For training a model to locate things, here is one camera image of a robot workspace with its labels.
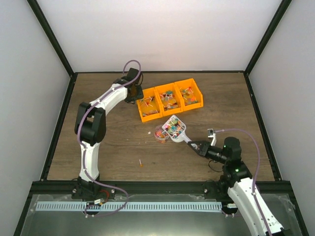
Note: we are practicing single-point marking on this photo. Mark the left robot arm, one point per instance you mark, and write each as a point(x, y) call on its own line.
point(90, 126)

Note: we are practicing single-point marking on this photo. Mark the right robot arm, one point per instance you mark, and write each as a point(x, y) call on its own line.
point(238, 183)

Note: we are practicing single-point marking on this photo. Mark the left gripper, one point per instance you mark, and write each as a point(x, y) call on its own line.
point(140, 95)

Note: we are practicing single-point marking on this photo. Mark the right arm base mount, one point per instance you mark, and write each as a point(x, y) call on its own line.
point(215, 189)

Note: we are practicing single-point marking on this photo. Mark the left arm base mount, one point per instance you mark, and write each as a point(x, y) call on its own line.
point(88, 190)

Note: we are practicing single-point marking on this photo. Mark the light blue cable duct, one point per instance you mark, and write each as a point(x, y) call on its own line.
point(131, 206)

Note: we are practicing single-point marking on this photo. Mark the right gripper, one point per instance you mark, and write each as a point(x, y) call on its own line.
point(204, 148)

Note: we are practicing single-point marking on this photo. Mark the white slotted scoop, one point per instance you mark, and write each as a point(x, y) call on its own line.
point(176, 130)

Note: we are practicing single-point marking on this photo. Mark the clear plastic jar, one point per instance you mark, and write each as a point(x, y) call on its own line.
point(160, 135)

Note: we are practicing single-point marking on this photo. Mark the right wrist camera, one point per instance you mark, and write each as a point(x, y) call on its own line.
point(212, 136)

